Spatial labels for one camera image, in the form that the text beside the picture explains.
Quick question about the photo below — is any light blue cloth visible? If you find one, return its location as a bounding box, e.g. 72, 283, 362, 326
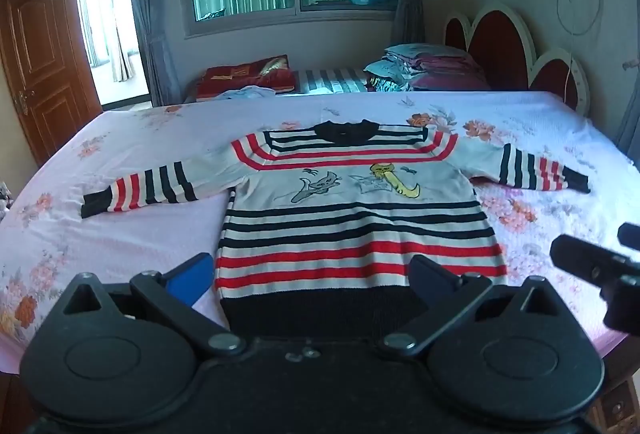
216, 85, 277, 101

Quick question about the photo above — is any folded bedding stack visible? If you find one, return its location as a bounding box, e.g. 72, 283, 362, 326
364, 43, 492, 92

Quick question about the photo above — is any red patterned cushion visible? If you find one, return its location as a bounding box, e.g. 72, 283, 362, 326
195, 55, 297, 102

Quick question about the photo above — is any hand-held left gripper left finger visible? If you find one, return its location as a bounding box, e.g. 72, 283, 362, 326
62, 253, 247, 356

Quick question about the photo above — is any striped knit sweater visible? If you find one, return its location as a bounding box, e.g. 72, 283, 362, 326
81, 119, 592, 340

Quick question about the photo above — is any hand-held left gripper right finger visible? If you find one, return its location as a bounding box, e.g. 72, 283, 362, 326
379, 254, 557, 358

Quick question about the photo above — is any brown wooden door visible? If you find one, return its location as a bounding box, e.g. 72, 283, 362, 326
0, 0, 104, 166

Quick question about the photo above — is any red scalloped headboard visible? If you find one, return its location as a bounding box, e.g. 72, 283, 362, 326
442, 2, 592, 116

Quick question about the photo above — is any striped mattress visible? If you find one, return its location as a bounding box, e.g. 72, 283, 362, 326
291, 66, 372, 95

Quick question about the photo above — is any colourful patterned cloth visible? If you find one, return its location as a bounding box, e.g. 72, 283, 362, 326
369, 75, 413, 93

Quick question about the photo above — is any floral pink bedsheet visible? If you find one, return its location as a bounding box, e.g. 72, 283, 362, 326
0, 89, 640, 375

